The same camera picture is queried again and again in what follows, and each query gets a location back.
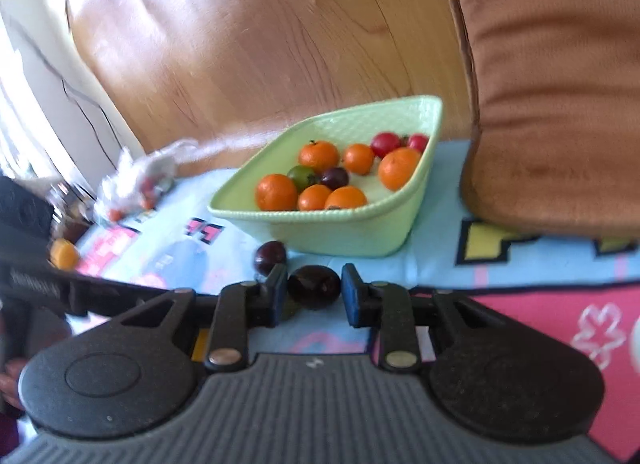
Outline black wall cable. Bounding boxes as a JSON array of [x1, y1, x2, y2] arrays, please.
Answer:
[[0, 0, 120, 171]]

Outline orange on side table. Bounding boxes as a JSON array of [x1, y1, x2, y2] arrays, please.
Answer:
[[49, 239, 80, 271]]

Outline clear plastic bag of fruit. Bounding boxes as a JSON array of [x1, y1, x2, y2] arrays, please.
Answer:
[[93, 139, 200, 223]]

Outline light green plastic basket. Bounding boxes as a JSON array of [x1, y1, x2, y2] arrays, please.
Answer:
[[208, 95, 442, 257]]

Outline person left hand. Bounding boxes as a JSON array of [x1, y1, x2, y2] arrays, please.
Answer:
[[0, 358, 27, 414]]

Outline red cherry tomato with stem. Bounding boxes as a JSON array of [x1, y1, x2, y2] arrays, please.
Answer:
[[370, 131, 402, 159]]

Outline small mandarin behind pear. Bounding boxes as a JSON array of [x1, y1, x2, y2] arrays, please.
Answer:
[[298, 141, 341, 175]]

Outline green cherry tomato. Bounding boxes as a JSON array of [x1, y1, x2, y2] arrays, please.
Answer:
[[288, 165, 318, 193]]

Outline large orange mandarin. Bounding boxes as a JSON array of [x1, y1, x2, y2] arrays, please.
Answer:
[[255, 173, 298, 211]]

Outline dark purple plum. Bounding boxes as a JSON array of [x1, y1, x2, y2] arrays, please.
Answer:
[[288, 265, 342, 310], [319, 167, 349, 191]]

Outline brown seat cushion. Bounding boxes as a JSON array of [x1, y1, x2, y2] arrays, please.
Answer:
[[449, 0, 639, 239]]

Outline cartoon pig blue blanket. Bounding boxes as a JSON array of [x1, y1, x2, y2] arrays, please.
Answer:
[[79, 141, 639, 460]]

